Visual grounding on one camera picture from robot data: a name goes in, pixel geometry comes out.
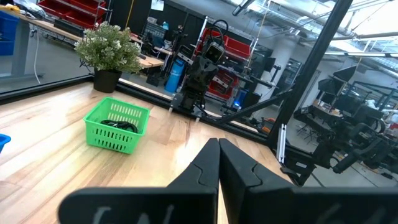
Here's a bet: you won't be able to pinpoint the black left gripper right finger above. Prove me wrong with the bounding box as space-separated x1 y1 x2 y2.
219 138 398 224

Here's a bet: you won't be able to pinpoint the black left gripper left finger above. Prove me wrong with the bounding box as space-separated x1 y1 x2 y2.
58 138 221 224

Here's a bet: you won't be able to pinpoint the blue water bottle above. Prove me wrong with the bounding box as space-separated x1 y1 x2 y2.
164 58 186 94

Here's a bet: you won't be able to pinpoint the red storage bin shelf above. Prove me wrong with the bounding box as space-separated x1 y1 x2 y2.
198 27 252 101
37 0 107 30

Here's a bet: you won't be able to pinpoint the background wooden workbench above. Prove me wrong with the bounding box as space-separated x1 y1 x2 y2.
12 12 165 78

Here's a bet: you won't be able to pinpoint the white paper sheet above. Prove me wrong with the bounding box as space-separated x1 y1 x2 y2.
150 0 165 12

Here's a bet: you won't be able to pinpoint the green potted plant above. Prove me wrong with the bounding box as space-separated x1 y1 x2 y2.
73 21 144 94

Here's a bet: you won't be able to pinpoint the green plastic basket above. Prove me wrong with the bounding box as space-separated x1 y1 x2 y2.
83 96 151 155

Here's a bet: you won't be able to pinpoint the blue plastic basket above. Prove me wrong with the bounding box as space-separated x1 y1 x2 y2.
0 133 12 154

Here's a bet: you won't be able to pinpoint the blue storage bins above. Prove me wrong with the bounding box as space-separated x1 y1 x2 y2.
0 11 20 57

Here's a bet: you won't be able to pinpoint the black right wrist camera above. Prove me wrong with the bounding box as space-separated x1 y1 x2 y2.
203 42 225 65

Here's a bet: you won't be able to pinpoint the silver metal bracket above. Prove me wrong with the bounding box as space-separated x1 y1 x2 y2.
277 123 287 164

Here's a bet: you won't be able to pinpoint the black frame upright post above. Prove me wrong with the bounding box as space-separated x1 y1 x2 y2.
266 0 354 147

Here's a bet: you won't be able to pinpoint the black table frame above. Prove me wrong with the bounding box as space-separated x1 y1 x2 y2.
0 73 312 187

